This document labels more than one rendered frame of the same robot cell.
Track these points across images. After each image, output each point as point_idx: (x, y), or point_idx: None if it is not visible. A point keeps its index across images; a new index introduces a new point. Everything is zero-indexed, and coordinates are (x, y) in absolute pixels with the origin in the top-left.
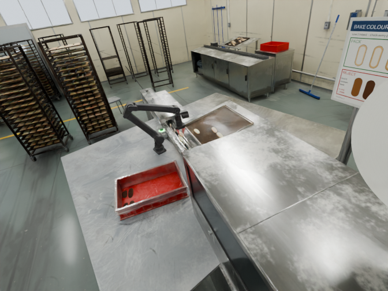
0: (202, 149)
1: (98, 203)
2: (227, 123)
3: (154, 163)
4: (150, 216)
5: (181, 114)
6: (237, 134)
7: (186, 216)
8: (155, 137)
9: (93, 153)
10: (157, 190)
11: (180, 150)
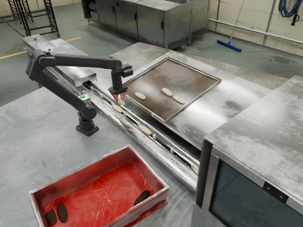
0: (239, 129)
1: None
2: (183, 81)
3: (86, 151)
4: None
5: (121, 71)
6: (271, 97)
7: None
8: (84, 109)
9: None
10: (109, 199)
11: (124, 126)
